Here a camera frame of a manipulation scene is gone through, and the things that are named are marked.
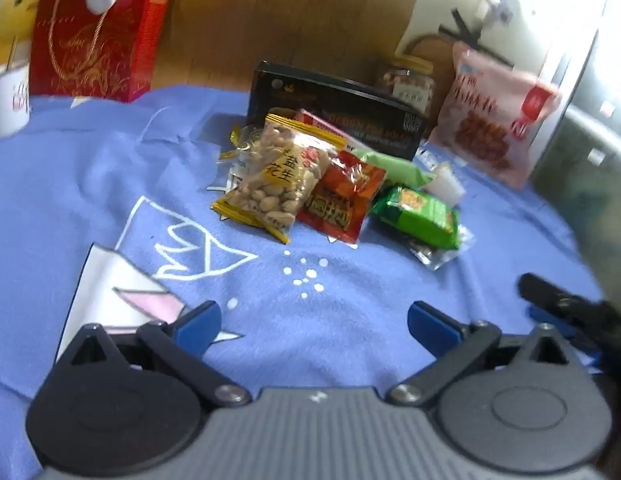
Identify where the pink fried twist bag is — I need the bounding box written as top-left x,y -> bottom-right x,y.
429,42 -> 560,188

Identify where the wooden cutting board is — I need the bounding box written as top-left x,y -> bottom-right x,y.
403,34 -> 456,120

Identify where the clear nut jar yellow lid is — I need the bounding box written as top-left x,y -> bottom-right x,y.
376,54 -> 435,115

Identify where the pink candy bar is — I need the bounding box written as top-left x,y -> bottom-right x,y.
294,108 -> 367,152

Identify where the peanut snack bag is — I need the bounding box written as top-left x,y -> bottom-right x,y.
212,114 -> 347,244

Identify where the green cracker packet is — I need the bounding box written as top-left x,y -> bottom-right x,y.
370,185 -> 460,249

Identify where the clear mooncake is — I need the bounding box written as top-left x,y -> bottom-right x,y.
205,125 -> 263,193

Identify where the yellow duck plush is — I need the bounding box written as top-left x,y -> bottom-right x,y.
0,0 -> 39,65

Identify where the light green bar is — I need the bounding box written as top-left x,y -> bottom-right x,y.
354,148 -> 435,188

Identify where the black metal tin box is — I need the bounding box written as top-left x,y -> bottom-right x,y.
246,62 -> 430,159

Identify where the white enamel mug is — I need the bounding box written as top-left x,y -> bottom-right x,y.
0,62 -> 30,139

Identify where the blue patterned tablecloth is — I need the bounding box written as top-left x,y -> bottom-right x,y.
0,86 -> 603,479

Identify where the red gift bag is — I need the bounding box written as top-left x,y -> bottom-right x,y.
30,0 -> 169,103

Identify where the red orange snack packet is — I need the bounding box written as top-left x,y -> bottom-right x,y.
296,151 -> 387,244

